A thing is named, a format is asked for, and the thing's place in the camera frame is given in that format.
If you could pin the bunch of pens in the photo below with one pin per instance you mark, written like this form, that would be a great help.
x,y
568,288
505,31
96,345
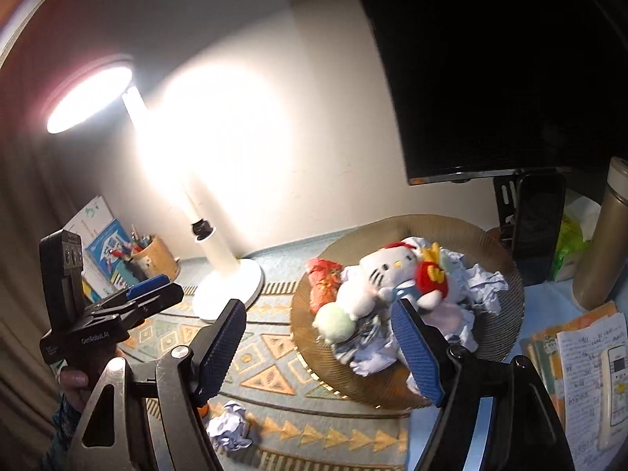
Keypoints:
x,y
140,245

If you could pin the blue patterned table mat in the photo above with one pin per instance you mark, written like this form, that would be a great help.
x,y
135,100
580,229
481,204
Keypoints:
x,y
274,346

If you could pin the black smartphone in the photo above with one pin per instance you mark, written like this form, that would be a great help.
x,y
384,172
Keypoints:
x,y
537,230

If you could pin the black perforated monitor bracket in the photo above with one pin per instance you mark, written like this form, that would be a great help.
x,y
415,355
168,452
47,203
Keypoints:
x,y
505,201

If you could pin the red snack packet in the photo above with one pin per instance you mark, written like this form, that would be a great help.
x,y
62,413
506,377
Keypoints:
x,y
324,284

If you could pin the brown ribbed glass plate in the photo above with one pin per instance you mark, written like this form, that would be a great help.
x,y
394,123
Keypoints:
x,y
378,233

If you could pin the white desk lamp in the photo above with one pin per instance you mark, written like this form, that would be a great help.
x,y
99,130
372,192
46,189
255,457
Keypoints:
x,y
216,255

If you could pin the green tissue pack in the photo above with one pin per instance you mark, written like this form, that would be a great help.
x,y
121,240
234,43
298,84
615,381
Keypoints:
x,y
571,250

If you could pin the beige curtain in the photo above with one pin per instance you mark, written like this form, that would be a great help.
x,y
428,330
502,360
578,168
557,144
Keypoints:
x,y
24,304

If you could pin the white remote control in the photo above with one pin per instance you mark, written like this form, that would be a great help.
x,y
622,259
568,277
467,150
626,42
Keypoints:
x,y
613,392

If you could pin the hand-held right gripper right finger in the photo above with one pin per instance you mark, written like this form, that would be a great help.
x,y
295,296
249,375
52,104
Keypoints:
x,y
417,353

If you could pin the handwritten notebook page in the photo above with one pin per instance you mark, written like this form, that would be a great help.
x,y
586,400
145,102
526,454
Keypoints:
x,y
588,368

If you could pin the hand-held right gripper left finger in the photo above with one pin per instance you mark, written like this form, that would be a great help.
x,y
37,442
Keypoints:
x,y
221,351

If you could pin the white illustrated booklet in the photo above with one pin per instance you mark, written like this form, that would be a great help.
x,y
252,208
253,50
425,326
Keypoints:
x,y
93,213

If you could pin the wooden pen holder cup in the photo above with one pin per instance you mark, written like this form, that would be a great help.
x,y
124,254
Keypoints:
x,y
157,260

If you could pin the pale green round plush toy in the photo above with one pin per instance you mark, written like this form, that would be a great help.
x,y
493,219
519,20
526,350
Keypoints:
x,y
336,324

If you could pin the stack of orange green books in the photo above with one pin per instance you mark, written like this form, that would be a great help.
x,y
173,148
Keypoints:
x,y
539,353

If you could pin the black computer monitor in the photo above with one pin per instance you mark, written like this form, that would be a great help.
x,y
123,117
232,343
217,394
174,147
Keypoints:
x,y
490,83

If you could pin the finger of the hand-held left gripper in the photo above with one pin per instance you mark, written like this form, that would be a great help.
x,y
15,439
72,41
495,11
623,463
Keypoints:
x,y
147,285
152,301

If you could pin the champagne metal thermos bottle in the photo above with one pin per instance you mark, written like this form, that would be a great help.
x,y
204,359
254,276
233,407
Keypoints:
x,y
601,255

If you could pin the white paper ball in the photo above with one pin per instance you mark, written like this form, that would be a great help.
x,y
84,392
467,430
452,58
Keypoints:
x,y
373,358
228,424
483,284

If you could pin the white cat plush toy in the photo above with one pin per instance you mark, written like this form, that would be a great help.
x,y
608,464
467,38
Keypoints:
x,y
387,265

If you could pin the blue illustrated booklet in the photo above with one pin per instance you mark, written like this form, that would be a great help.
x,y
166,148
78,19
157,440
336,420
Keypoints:
x,y
108,245

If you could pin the person's left hand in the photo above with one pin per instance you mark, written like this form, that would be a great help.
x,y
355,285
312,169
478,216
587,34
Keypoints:
x,y
73,382

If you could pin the person's left forearm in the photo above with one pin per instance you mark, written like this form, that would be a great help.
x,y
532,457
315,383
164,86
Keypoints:
x,y
64,431

